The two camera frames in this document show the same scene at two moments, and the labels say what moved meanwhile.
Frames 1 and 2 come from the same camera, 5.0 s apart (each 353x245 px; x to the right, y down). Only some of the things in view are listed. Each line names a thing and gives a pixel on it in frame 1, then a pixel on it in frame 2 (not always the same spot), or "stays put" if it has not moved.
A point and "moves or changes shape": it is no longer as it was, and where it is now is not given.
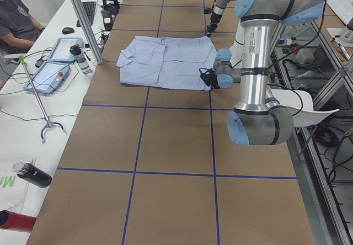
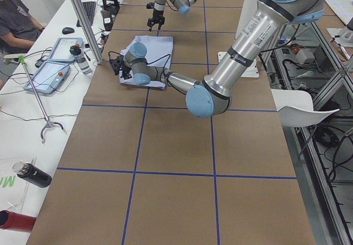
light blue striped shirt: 170,62 moves or changes shape
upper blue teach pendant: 60,52 stays put
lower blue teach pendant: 49,77 stays put
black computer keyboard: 89,8 stays put
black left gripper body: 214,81 → 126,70
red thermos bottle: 10,220 stays put
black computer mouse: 67,30 stays put
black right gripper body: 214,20 → 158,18
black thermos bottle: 32,174 stays put
